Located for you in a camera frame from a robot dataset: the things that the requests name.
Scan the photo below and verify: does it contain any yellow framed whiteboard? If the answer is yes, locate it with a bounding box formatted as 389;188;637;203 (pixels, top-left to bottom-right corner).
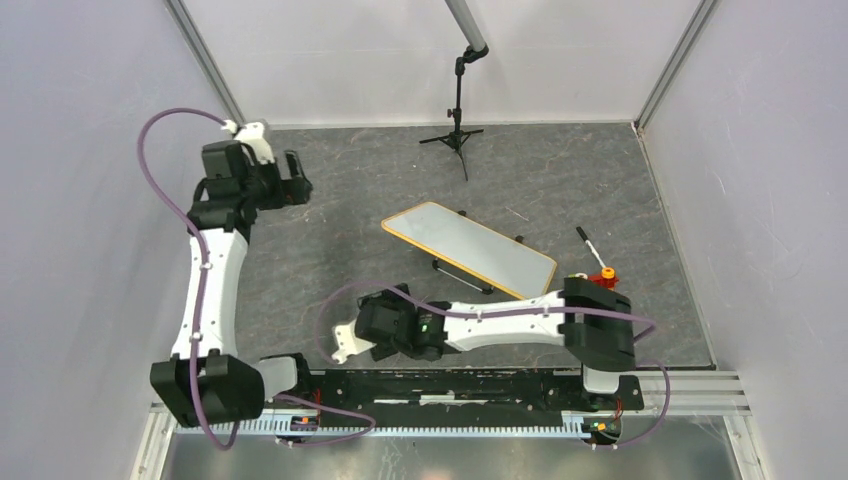
381;202;557;299

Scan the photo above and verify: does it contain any white black marker pen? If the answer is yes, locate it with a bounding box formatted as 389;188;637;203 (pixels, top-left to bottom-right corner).
575;226;607;269

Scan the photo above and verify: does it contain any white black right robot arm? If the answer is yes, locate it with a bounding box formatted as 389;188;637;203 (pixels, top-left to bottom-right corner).
332;277;638;408

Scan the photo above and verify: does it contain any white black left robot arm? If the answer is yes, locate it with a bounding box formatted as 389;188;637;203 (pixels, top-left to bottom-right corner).
150;140;314;428

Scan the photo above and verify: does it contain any grey overhead pole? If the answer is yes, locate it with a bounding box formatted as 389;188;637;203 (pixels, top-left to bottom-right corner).
445;0;488;52

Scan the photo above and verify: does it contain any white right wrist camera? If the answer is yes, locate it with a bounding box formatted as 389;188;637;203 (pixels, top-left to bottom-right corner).
330;320;375;364

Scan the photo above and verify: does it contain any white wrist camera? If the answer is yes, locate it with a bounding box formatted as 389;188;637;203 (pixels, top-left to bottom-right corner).
221;119;276;165
330;320;375;364

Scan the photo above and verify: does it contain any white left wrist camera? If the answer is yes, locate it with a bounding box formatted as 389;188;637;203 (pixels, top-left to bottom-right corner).
221;119;276;165

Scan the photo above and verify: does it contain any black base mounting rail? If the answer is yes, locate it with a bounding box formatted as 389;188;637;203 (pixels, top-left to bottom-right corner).
291;368;644;428

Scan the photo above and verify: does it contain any light blue cable duct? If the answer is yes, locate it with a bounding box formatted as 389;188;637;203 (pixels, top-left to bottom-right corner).
175;409;624;440

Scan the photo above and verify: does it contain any black camera tripod stand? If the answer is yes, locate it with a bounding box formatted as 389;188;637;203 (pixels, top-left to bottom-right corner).
419;44;489;181

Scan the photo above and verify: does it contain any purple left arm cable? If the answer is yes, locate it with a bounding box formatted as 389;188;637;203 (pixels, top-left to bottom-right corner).
136;107;243;452

